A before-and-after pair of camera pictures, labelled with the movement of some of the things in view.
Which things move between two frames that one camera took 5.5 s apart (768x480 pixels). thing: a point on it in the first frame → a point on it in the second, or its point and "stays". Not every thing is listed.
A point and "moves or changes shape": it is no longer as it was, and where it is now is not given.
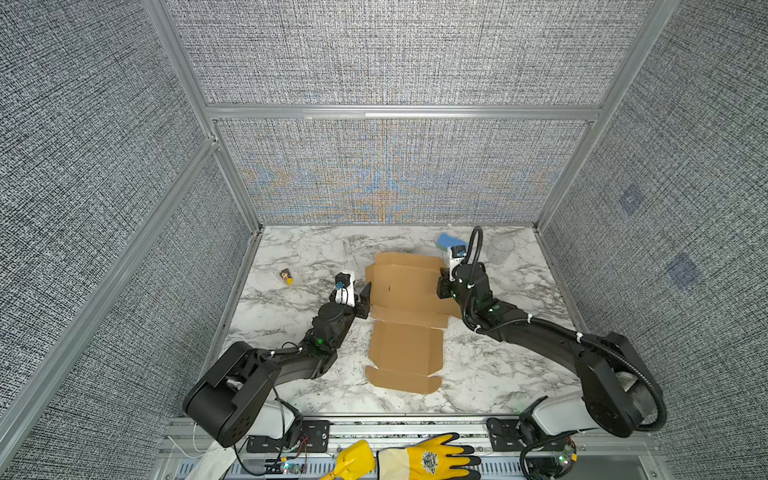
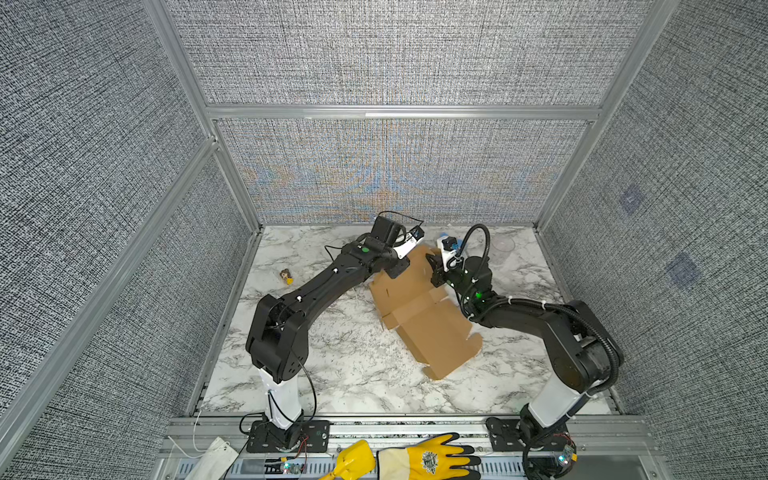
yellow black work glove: (435, 458) stays
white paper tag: (214, 463) stays
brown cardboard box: (405, 335) moves or changes shape
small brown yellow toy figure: (285, 274) stays
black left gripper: (362, 309) → (401, 265)
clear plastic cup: (503, 243) stays
